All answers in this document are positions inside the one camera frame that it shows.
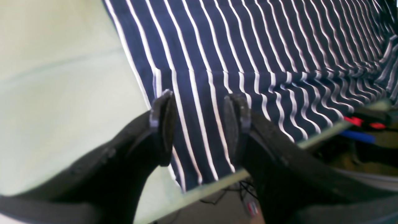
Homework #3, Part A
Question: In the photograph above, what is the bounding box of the navy white striped T-shirt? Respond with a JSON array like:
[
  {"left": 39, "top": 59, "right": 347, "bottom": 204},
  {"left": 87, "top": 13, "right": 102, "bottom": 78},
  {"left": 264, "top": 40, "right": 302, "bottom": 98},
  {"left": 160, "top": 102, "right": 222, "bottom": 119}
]
[{"left": 104, "top": 0, "right": 397, "bottom": 192}]

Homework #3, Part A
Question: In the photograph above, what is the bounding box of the green table cloth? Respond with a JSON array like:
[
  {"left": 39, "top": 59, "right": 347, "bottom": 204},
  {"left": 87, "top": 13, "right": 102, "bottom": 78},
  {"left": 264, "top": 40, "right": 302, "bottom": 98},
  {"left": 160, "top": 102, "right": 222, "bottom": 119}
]
[{"left": 0, "top": 0, "right": 392, "bottom": 224}]

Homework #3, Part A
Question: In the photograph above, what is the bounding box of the aluminium table frame rail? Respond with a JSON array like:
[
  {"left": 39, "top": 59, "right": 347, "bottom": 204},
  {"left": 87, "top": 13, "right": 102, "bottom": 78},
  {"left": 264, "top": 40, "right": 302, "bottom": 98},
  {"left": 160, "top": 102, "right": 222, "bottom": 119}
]
[{"left": 335, "top": 169, "right": 398, "bottom": 192}]

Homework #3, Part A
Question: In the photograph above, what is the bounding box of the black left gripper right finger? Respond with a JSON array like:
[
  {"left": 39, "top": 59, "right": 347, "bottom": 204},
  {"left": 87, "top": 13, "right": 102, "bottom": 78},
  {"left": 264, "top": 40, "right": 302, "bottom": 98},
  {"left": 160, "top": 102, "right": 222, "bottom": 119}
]
[{"left": 224, "top": 94, "right": 397, "bottom": 224}]

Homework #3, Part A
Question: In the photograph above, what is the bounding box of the blue orange black clamp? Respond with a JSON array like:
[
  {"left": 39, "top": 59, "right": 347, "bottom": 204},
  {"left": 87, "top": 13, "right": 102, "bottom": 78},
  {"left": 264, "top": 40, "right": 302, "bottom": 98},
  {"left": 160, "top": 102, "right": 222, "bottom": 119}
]
[{"left": 340, "top": 107, "right": 397, "bottom": 144}]

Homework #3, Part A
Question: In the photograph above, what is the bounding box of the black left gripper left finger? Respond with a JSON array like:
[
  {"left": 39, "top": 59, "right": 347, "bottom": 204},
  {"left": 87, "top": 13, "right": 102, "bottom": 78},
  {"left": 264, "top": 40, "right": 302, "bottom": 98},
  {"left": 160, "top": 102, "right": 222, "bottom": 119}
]
[{"left": 1, "top": 90, "right": 177, "bottom": 224}]

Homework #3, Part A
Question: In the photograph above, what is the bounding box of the red white name sticker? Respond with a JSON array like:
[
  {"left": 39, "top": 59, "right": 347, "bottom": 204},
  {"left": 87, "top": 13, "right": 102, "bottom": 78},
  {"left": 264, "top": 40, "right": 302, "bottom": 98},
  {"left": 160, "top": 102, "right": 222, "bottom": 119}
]
[{"left": 245, "top": 200, "right": 259, "bottom": 217}]

